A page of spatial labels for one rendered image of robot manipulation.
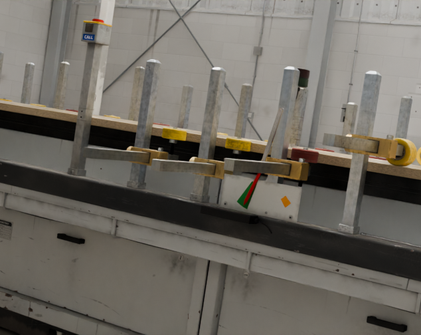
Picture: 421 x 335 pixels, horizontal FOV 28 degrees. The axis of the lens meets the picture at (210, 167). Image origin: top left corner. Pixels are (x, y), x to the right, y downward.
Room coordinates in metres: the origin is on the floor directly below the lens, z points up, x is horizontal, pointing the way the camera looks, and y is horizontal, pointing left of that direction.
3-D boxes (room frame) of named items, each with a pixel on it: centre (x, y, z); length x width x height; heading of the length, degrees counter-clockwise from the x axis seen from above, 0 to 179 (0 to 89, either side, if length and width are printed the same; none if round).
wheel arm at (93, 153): (2.59, 0.24, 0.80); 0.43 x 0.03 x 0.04; 147
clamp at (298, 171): (2.40, -0.21, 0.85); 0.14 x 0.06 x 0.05; 57
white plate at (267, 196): (2.41, -0.15, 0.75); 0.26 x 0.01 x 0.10; 57
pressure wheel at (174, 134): (2.76, 0.13, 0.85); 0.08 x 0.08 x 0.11
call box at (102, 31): (2.83, 0.45, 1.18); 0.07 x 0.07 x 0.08; 57
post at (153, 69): (2.69, 0.23, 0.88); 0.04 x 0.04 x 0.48; 57
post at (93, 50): (2.83, 0.45, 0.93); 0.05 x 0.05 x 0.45; 57
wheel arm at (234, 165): (2.30, -0.16, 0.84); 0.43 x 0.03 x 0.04; 147
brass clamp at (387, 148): (2.27, -0.42, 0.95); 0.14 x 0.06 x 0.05; 57
